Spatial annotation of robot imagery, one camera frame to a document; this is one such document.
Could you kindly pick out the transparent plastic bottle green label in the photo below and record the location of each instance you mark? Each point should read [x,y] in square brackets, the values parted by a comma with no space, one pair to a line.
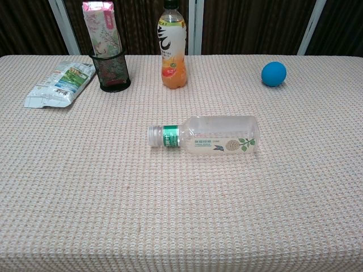
[215,136]

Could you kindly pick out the beige textured tablecloth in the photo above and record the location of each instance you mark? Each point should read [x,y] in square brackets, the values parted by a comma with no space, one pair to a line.
[181,198]

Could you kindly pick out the orange juice bottle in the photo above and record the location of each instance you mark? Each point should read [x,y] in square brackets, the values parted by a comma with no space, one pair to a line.
[173,42]

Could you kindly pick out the black mesh pen holder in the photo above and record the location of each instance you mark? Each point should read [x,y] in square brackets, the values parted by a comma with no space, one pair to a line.
[112,72]

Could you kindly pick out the blue ball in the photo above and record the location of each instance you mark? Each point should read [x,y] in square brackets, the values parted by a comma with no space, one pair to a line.
[273,73]

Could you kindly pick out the pink floral carton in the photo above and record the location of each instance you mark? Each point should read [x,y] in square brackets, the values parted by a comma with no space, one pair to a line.
[103,31]

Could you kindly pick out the white snack bag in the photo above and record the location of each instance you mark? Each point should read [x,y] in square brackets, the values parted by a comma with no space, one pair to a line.
[61,85]

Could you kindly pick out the white frame post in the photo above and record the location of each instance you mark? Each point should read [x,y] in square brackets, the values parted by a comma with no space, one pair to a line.
[310,28]
[66,28]
[195,27]

